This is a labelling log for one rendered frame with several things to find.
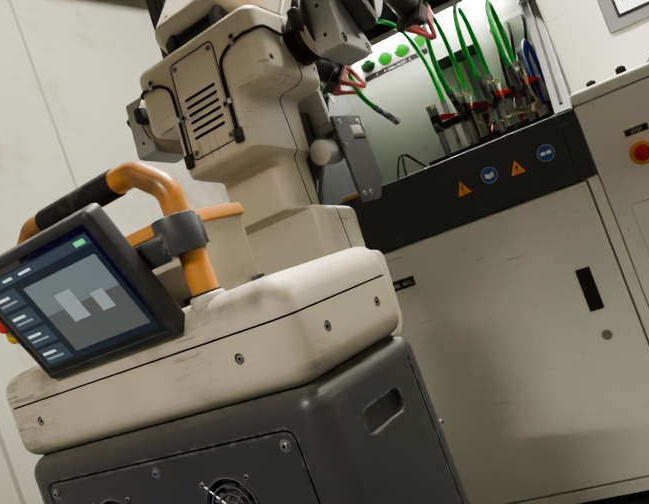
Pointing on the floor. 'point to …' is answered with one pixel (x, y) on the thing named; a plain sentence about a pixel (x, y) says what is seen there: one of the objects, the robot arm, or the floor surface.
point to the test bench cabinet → (639, 491)
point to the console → (617, 122)
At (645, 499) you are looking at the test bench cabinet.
